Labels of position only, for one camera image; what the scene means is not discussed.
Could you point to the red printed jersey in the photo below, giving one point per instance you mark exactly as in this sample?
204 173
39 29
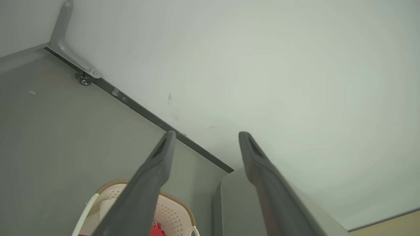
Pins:
158 230

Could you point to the small black caster wheel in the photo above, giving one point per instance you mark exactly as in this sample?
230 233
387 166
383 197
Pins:
86 81

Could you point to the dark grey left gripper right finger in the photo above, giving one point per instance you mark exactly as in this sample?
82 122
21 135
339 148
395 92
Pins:
279 203

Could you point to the grey fabric sofa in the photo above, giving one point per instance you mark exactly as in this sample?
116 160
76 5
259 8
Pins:
233 209

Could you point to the grey wall skirting strip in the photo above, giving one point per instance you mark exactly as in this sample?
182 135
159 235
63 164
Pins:
19 59

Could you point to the cream perforated laundry basket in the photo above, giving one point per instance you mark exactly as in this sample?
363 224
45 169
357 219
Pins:
174 216

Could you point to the black baseboard strip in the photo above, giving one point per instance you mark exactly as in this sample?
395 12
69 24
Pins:
147 115

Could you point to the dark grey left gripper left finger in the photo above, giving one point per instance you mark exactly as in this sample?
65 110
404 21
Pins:
137 203

